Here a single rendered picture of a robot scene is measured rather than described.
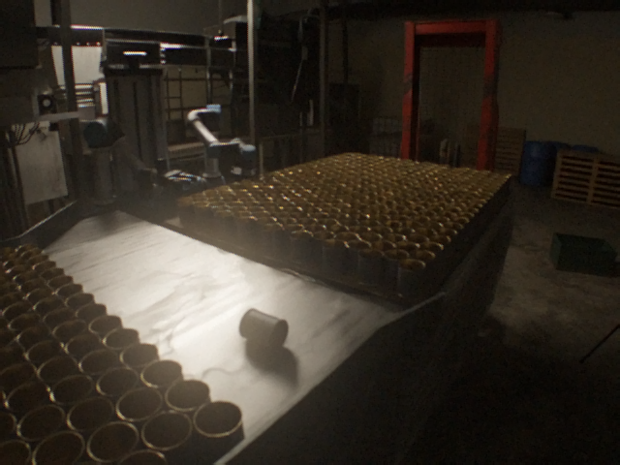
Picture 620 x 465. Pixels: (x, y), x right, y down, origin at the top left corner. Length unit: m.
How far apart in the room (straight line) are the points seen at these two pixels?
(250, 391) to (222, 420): 0.11
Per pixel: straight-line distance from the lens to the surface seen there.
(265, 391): 0.71
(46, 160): 3.39
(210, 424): 0.62
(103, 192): 2.00
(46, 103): 2.93
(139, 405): 0.66
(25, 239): 1.51
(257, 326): 0.77
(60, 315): 0.94
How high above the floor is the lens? 1.56
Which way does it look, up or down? 20 degrees down
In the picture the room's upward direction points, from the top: straight up
